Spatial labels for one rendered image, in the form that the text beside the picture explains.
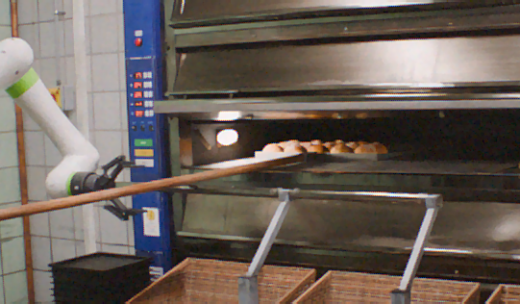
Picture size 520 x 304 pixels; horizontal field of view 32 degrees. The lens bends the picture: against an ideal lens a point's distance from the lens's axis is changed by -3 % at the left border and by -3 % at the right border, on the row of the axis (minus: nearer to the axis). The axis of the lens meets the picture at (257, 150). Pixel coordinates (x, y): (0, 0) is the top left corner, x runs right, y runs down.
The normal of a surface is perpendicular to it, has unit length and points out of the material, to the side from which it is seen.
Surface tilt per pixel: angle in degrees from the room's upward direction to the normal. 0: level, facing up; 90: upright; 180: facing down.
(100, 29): 90
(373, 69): 70
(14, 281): 90
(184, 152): 90
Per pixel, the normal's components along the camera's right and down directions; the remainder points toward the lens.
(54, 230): -0.57, 0.09
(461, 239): -0.55, -0.26
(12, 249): 0.82, 0.01
